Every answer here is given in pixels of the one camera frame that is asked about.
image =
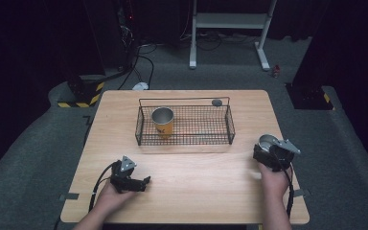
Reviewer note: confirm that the orange metal cup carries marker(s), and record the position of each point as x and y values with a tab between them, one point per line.
163	120

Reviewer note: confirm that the black stand base yellow mark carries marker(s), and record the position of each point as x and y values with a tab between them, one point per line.
310	97

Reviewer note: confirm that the grey tape strip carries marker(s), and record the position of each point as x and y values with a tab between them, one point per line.
69	196
301	193

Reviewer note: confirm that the white metal stand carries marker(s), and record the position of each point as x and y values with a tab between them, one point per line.
230	20

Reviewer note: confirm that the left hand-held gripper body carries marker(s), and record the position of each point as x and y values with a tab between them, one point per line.
124	174

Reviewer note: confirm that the black yellow striped stand base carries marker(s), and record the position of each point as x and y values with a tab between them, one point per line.
83	92

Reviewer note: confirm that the person's right hand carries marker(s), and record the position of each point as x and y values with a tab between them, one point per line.
273	182

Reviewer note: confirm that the person's left hand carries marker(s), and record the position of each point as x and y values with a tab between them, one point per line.
111	199

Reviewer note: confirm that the silver metal cup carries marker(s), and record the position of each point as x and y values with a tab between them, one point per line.
266	141

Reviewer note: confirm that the grey round disc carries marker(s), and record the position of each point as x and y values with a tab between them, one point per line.
217	102

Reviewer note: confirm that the white power adapter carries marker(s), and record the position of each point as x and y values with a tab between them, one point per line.
140	86

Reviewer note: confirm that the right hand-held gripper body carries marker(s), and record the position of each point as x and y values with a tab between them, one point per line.
282	155

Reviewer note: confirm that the dark equipment rack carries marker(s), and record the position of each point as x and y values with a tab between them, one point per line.
121	32

